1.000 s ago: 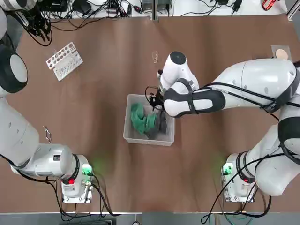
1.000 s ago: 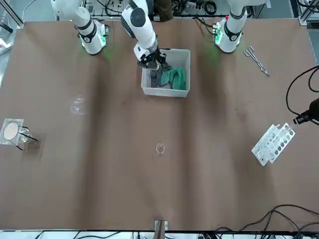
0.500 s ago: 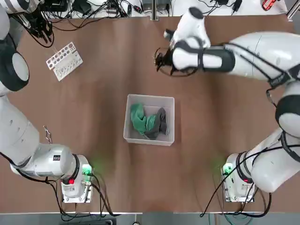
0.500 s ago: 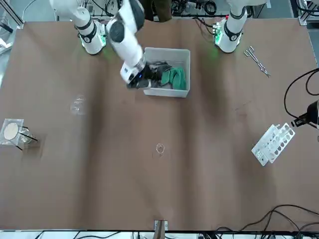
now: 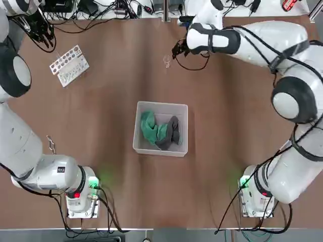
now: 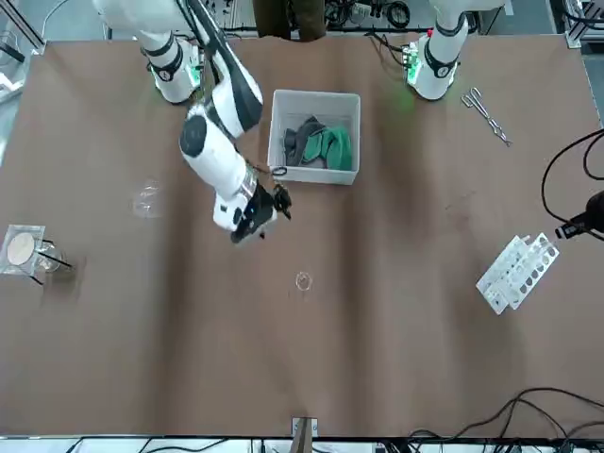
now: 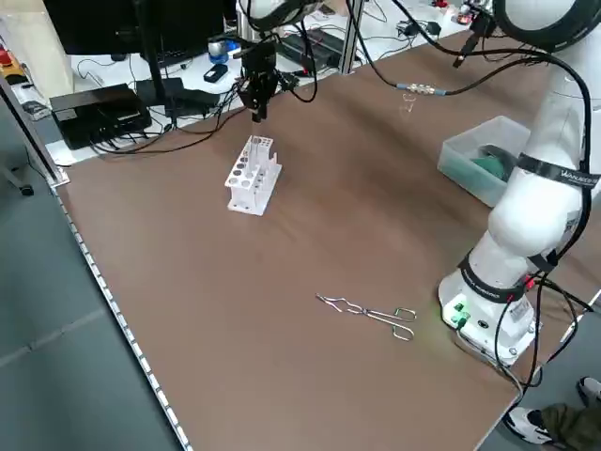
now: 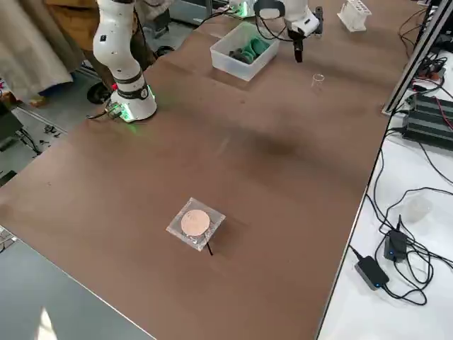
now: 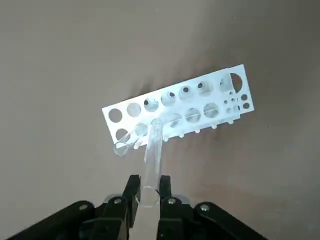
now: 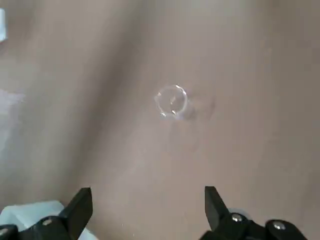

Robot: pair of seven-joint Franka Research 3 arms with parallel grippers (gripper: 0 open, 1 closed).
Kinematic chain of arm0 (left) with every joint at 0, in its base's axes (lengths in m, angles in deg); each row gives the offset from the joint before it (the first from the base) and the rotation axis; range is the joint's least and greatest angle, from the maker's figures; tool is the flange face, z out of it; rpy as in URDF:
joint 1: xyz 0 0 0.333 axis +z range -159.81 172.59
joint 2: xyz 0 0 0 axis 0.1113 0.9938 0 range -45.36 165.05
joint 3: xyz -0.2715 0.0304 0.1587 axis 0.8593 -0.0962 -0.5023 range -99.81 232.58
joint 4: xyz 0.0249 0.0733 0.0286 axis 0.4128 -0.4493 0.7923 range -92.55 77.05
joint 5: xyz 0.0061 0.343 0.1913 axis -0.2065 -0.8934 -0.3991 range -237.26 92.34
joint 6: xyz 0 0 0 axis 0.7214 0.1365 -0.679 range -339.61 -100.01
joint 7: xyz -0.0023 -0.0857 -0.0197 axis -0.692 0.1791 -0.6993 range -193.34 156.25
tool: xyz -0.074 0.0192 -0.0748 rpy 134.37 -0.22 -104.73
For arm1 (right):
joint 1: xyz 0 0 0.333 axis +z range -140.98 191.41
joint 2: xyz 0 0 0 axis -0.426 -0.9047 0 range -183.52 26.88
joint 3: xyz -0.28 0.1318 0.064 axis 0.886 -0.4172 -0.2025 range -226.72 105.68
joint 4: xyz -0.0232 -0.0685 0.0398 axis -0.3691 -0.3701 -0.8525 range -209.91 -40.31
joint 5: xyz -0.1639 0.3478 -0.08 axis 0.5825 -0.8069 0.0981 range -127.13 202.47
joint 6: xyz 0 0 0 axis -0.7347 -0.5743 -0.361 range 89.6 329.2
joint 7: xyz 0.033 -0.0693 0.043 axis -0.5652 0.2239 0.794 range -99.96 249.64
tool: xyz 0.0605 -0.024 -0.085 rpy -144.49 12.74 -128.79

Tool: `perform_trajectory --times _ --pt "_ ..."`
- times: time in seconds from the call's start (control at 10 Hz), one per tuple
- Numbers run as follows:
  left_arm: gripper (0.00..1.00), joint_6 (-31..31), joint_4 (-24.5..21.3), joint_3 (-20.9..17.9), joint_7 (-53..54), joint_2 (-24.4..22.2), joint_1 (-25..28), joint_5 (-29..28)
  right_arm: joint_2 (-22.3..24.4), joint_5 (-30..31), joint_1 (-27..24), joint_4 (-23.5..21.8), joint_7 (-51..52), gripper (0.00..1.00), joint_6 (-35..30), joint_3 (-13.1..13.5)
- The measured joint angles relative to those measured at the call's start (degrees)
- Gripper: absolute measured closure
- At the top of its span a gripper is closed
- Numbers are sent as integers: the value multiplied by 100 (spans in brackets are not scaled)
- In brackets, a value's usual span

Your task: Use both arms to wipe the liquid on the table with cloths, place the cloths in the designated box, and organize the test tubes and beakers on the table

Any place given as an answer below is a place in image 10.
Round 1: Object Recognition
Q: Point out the white translucent plastic box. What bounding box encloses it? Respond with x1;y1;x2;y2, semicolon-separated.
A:
0;199;97;240

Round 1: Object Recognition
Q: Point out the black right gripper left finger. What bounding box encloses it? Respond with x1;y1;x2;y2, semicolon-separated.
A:
0;186;94;240

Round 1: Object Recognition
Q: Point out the white test tube rack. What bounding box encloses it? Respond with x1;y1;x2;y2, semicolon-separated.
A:
0;7;9;44

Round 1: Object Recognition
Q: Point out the small glass beaker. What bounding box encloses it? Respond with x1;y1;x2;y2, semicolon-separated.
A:
153;83;199;122

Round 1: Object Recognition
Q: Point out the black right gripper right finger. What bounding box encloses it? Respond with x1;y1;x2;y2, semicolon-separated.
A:
199;185;309;240

